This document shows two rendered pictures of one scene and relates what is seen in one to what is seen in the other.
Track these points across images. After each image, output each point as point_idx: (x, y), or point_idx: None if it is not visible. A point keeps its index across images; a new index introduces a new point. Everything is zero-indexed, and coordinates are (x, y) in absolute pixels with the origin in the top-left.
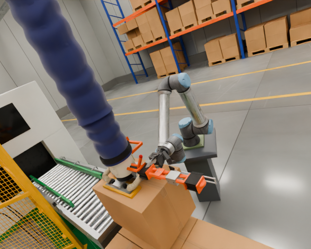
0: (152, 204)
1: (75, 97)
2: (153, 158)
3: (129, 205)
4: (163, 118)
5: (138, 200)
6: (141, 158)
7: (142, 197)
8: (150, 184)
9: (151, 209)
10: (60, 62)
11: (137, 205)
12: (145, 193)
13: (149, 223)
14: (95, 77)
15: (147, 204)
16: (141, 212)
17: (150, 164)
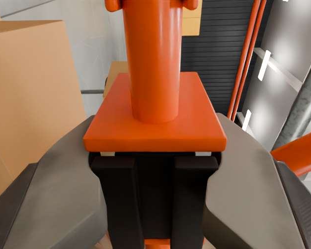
0: (3, 26)
1: None
2: (306, 193)
3: (81, 102)
4: None
5: (63, 101)
6: None
7: (50, 98)
8: None
9: (5, 24)
10: None
11: (68, 76)
12: (36, 117)
13: None
14: None
15: (45, 31)
16: (63, 23)
17: (231, 134)
